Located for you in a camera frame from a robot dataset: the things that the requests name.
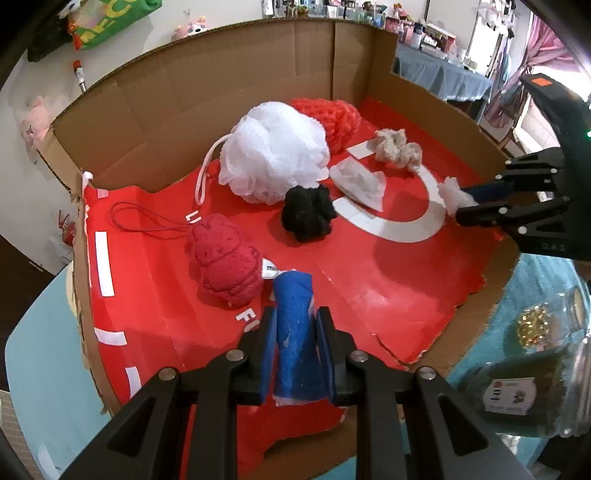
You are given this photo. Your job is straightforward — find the beige curly plush toy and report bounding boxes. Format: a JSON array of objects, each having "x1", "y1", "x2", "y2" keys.
[{"x1": 374, "y1": 129, "x2": 423, "y2": 171}]

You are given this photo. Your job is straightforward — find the red knitted ball with cord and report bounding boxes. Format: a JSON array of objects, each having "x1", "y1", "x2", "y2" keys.
[{"x1": 111, "y1": 202, "x2": 283, "y2": 309}]

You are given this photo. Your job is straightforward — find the teal tablecloth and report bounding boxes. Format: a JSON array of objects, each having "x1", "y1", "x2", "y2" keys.
[{"x1": 4, "y1": 254, "x2": 591, "y2": 480}]

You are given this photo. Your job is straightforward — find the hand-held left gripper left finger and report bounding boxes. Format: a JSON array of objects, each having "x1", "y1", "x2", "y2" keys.
[{"x1": 60, "y1": 307, "x2": 279, "y2": 480}]

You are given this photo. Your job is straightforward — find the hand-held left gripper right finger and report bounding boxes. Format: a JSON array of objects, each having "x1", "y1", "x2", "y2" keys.
[{"x1": 315, "y1": 307, "x2": 532, "y2": 480}]

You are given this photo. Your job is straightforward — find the cardboard box with red lining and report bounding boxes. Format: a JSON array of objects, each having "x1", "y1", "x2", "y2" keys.
[{"x1": 41, "y1": 18, "x2": 522, "y2": 480}]

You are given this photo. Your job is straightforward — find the blue sponge cloth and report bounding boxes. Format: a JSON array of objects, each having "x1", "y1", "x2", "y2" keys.
[{"x1": 271, "y1": 270, "x2": 331, "y2": 407}]

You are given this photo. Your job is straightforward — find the tall glass jar metal lid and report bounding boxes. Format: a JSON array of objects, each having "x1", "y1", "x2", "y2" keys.
[{"x1": 462, "y1": 335, "x2": 591, "y2": 439}]

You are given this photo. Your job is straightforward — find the small pink plush toy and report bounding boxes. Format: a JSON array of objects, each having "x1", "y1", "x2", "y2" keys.
[{"x1": 174, "y1": 18, "x2": 208, "y2": 41}]

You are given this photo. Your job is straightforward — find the small white plush toy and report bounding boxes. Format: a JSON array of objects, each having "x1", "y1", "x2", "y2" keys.
[{"x1": 438, "y1": 178, "x2": 478, "y2": 215}]

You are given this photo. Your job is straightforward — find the blue tablecloth table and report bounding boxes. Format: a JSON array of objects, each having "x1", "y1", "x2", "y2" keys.
[{"x1": 392, "y1": 44, "x2": 494, "y2": 121}]

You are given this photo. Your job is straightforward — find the pink curtain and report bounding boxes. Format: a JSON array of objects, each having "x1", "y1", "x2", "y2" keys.
[{"x1": 485, "y1": 14, "x2": 583, "y2": 121}]

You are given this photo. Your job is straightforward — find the green tote bag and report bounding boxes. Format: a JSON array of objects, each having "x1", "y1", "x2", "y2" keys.
[{"x1": 69, "y1": 0, "x2": 163, "y2": 51}]

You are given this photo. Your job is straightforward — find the row of cosmetic bottles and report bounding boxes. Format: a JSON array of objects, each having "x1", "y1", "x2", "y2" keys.
[{"x1": 263, "y1": 0, "x2": 481, "y2": 70}]

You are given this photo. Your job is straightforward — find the white mesh bath pouf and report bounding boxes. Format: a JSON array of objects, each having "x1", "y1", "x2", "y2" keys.
[{"x1": 195, "y1": 102, "x2": 331, "y2": 206}]

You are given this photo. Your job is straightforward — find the red mesh bath pouf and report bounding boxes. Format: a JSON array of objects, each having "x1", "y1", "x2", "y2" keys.
[{"x1": 291, "y1": 97, "x2": 362, "y2": 155}]

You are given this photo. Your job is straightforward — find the white grey cloth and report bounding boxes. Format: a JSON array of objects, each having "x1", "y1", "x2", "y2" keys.
[{"x1": 329, "y1": 159, "x2": 386, "y2": 210}]

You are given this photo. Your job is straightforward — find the small glass jar gold beads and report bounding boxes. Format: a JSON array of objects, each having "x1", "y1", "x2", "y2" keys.
[{"x1": 515, "y1": 286, "x2": 591, "y2": 352}]

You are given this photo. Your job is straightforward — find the black bag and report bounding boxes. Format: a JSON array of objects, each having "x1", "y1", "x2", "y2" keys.
[{"x1": 27, "y1": 28, "x2": 75, "y2": 63}]

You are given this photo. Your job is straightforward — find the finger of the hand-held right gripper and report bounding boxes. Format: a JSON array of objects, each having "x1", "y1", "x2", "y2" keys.
[
  {"x1": 455, "y1": 196, "x2": 573, "y2": 236},
  {"x1": 462, "y1": 148, "x2": 568, "y2": 204}
]

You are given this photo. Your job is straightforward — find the black fluffy pompom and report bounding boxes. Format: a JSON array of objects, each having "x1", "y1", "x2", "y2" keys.
[{"x1": 283, "y1": 186, "x2": 338, "y2": 243}]

